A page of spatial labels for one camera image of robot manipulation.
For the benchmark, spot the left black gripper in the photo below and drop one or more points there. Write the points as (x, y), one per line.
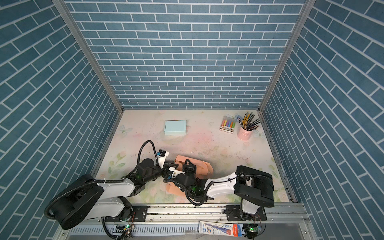
(165, 170)

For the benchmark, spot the box of coloured markers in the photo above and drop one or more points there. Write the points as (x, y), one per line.
(228, 125)

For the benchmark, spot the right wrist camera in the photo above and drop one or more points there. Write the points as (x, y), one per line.
(172, 173)

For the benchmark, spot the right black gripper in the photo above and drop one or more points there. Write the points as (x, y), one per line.
(190, 168)

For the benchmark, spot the coloured pencils bundle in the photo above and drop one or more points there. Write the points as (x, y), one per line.
(249, 122)

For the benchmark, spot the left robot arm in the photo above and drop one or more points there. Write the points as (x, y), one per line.
(88, 198)

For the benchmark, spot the aluminium front rail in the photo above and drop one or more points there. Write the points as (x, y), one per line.
(285, 221)

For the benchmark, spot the white blue red package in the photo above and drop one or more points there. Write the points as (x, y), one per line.
(220, 229)

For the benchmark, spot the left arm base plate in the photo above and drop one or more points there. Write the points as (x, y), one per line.
(134, 214)

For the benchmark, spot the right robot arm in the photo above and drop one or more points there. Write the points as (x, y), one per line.
(254, 187)

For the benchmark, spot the light blue paper box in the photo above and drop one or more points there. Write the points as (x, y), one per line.
(175, 128)

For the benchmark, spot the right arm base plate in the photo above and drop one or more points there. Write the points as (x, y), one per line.
(244, 213)

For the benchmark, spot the pink paper box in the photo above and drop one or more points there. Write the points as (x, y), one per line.
(204, 170)

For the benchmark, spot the pink pencil cup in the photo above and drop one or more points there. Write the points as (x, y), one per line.
(243, 134)

